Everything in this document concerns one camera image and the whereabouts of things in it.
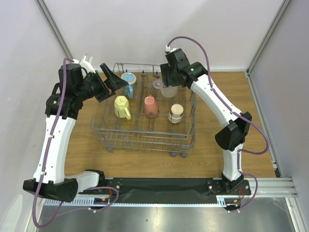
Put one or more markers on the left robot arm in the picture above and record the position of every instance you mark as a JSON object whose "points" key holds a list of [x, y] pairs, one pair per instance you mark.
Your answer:
{"points": [[76, 85]]}

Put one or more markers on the grey wire dish rack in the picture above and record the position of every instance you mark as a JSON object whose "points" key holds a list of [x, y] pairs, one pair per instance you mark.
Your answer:
{"points": [[143, 132]]}

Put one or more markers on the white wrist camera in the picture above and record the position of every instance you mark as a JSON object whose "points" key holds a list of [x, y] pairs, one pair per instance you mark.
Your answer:
{"points": [[86, 62], [168, 49]]}

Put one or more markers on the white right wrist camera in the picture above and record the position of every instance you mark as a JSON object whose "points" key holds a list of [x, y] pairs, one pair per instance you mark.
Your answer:
{"points": [[168, 49]]}

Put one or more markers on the black mounting base plate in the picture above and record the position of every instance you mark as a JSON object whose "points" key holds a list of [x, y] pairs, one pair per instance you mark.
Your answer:
{"points": [[174, 190]]}

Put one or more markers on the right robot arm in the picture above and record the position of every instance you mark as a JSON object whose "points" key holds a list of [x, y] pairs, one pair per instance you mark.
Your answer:
{"points": [[235, 124]]}

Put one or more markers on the white plastic object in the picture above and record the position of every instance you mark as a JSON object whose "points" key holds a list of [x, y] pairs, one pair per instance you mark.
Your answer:
{"points": [[11, 216]]}

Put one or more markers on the clear glass cup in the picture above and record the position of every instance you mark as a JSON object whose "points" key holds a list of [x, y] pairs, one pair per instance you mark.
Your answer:
{"points": [[157, 85]]}

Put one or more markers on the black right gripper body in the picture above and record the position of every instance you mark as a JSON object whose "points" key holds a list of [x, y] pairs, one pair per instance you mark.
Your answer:
{"points": [[167, 76]]}

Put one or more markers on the aluminium rail with cable duct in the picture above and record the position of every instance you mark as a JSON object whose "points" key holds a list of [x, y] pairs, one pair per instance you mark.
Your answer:
{"points": [[260, 188]]}

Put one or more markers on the pale yellow mug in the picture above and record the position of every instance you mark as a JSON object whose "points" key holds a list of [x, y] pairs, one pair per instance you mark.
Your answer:
{"points": [[121, 107]]}

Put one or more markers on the pink patterned mug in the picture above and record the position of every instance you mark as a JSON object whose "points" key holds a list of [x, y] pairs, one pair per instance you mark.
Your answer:
{"points": [[150, 106]]}

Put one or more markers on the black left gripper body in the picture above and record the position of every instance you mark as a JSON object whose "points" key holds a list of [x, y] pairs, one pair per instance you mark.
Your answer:
{"points": [[93, 86]]}

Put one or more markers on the beige steel-lined tumbler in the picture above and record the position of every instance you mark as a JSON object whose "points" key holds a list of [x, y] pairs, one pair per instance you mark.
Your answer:
{"points": [[176, 113]]}

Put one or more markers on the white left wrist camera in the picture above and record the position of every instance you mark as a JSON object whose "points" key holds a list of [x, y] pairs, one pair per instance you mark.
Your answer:
{"points": [[86, 62]]}

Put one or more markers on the blue butterfly mug orange inside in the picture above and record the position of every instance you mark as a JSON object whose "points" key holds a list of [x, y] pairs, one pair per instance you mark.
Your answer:
{"points": [[130, 78]]}

